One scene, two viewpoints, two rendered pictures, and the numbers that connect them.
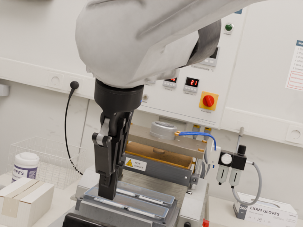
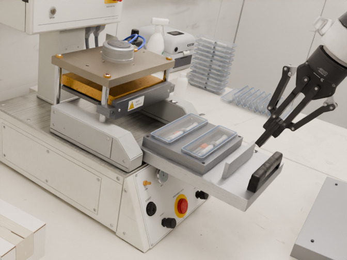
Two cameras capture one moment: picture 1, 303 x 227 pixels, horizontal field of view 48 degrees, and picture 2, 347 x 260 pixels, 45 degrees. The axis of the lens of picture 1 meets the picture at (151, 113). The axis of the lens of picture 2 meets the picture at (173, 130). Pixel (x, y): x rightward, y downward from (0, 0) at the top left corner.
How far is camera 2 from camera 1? 1.05 m
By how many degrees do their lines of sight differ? 72
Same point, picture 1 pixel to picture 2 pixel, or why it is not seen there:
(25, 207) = (40, 234)
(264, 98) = not seen: outside the picture
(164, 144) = (151, 68)
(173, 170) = (161, 89)
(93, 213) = (234, 164)
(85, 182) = (132, 151)
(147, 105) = (56, 21)
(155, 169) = (150, 97)
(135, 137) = (129, 76)
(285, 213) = not seen: hidden behind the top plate
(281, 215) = not seen: hidden behind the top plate
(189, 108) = (96, 7)
